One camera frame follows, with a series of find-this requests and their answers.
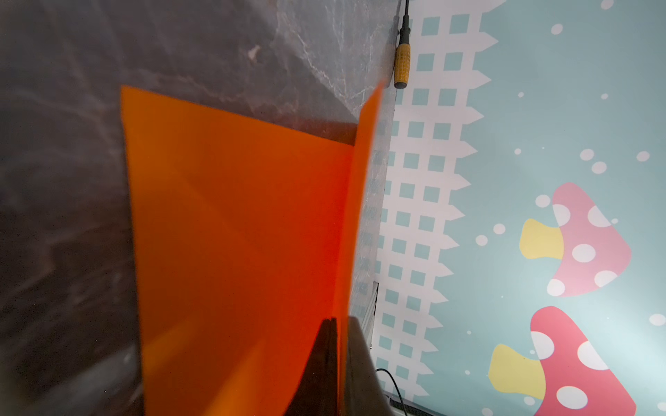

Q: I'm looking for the orange paper sheet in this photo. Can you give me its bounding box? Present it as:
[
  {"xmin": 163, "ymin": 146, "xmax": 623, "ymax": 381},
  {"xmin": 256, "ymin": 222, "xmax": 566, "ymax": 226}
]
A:
[
  {"xmin": 332, "ymin": 86, "xmax": 383, "ymax": 415},
  {"xmin": 121, "ymin": 87, "xmax": 354, "ymax": 415}
]

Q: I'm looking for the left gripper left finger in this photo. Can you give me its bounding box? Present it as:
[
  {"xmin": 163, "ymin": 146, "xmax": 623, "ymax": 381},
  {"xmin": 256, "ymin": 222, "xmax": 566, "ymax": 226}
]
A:
[{"xmin": 284, "ymin": 318, "xmax": 338, "ymax": 416}]

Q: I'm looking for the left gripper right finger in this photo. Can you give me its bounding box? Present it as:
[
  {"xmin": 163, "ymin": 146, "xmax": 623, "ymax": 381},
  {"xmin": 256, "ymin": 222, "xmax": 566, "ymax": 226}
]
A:
[{"xmin": 343, "ymin": 317, "xmax": 393, "ymax": 416}]

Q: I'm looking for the screwdriver with wooden handle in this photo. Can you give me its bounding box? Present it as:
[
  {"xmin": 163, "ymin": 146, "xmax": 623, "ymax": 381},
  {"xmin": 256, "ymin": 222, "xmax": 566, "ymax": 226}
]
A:
[{"xmin": 394, "ymin": 0, "xmax": 411, "ymax": 90}]

